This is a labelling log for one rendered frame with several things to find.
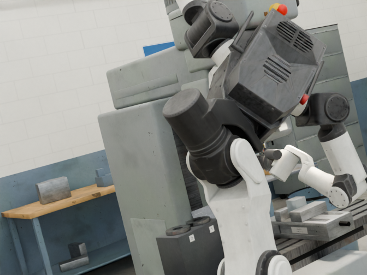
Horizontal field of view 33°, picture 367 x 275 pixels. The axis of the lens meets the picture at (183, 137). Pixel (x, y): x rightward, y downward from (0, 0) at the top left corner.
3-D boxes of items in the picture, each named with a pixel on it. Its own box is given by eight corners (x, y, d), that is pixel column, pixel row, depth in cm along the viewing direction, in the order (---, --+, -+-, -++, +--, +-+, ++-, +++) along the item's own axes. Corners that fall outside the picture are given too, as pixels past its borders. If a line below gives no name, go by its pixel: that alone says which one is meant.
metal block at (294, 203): (308, 210, 247) (305, 196, 247) (297, 215, 244) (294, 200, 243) (299, 210, 251) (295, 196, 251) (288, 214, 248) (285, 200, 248)
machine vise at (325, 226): (355, 228, 235) (349, 201, 235) (330, 241, 227) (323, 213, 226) (290, 225, 264) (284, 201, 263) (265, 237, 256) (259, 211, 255)
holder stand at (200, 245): (233, 267, 223) (220, 214, 222) (190, 291, 208) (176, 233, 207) (210, 266, 232) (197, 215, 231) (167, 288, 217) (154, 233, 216)
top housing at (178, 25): (302, 16, 226) (292, -28, 225) (249, 25, 211) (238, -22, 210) (223, 43, 265) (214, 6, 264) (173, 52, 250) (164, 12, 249)
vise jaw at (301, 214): (327, 210, 245) (325, 201, 245) (302, 222, 236) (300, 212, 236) (316, 210, 250) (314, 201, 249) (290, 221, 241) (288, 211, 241)
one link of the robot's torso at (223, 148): (219, 151, 157) (235, 120, 165) (179, 157, 166) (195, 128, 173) (243, 186, 163) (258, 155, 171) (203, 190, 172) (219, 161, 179)
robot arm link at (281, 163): (295, 157, 227) (306, 159, 215) (279, 182, 226) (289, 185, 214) (270, 140, 225) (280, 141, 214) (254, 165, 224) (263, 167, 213)
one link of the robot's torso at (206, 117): (190, 111, 151) (216, 67, 162) (152, 120, 160) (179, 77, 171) (244, 189, 164) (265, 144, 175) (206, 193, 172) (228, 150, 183)
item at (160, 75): (252, 77, 253) (241, 29, 252) (209, 87, 240) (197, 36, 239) (150, 102, 319) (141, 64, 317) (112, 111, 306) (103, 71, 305)
